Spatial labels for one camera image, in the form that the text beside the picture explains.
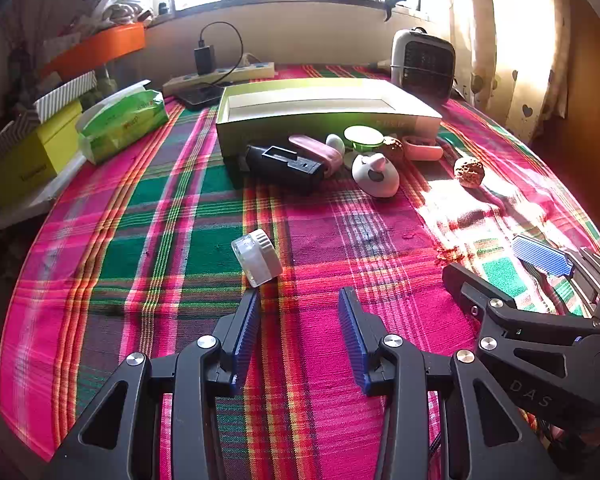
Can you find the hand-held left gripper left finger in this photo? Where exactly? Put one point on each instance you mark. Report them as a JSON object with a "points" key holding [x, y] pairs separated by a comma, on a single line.
{"points": [[247, 330]]}

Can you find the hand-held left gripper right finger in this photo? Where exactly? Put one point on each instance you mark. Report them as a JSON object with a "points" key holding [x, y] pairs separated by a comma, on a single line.
{"points": [[352, 335]]}

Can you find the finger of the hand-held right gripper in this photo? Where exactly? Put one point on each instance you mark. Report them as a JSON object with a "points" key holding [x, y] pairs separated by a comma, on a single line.
{"points": [[480, 295], [542, 257]]}

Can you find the small white lidded jar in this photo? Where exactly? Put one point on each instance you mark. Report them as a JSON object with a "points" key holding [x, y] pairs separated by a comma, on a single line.
{"points": [[260, 260]]}

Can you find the brown walnut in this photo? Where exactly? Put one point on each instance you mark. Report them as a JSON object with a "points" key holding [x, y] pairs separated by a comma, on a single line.
{"points": [[470, 172], [393, 148]]}

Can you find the white oval device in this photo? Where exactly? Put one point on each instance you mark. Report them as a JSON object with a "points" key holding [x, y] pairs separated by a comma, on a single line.
{"points": [[380, 185]]}

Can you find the black rectangular device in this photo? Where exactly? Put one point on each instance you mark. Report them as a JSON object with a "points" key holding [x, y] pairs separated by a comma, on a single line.
{"points": [[280, 167]]}

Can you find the pink oblong case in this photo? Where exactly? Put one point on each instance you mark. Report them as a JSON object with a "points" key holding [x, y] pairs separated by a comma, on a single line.
{"points": [[312, 146]]}

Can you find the white mushroom-shaped light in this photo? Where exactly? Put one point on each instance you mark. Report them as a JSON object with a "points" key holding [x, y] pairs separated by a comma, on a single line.
{"points": [[334, 142]]}

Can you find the round green lamp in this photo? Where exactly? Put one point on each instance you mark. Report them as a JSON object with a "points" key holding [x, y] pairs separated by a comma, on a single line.
{"points": [[362, 136]]}

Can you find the shallow green cardboard box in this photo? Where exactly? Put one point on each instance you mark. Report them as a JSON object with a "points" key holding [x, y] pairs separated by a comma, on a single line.
{"points": [[280, 125]]}

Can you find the pink green plaid cloth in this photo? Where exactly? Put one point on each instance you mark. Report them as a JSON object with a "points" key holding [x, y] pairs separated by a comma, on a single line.
{"points": [[180, 220]]}

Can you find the heart-patterned curtain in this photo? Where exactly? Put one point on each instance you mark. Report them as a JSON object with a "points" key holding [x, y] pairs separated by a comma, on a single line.
{"points": [[520, 60]]}

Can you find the white black space heater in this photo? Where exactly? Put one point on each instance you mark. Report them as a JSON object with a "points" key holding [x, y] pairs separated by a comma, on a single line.
{"points": [[425, 67]]}

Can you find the green tissue pack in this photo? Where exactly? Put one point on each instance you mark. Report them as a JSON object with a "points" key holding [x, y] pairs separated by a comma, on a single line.
{"points": [[120, 130]]}

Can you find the black phone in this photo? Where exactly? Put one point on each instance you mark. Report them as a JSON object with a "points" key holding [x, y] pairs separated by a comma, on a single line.
{"points": [[200, 96]]}

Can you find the white paper sheet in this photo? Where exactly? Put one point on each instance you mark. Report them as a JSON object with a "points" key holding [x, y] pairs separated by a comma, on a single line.
{"points": [[25, 205]]}

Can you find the white power strip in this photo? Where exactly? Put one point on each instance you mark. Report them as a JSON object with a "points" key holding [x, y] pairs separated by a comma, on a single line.
{"points": [[240, 72]]}

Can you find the black charger plug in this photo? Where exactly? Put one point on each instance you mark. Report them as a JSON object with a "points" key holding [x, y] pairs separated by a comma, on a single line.
{"points": [[204, 60]]}

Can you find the yellow box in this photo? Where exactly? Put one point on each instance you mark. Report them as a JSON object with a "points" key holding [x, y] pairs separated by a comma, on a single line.
{"points": [[30, 160]]}

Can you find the black window hook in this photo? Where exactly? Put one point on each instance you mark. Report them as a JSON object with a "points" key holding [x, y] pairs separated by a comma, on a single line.
{"points": [[391, 6]]}

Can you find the striped grey white box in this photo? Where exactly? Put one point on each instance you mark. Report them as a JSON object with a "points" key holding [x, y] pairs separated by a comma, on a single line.
{"points": [[65, 92]]}

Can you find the orange tray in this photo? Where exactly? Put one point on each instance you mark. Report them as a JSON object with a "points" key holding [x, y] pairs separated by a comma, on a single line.
{"points": [[100, 45]]}

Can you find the white plastic bags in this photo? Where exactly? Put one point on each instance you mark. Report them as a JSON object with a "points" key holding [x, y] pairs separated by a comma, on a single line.
{"points": [[122, 10]]}

